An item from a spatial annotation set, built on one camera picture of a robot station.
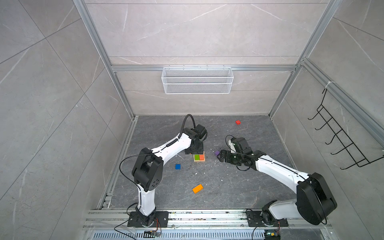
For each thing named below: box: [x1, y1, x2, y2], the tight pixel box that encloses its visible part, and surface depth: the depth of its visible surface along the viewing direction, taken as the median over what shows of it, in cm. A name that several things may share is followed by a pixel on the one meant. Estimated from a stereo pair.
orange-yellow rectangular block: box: [192, 183, 204, 194], surface depth 84 cm
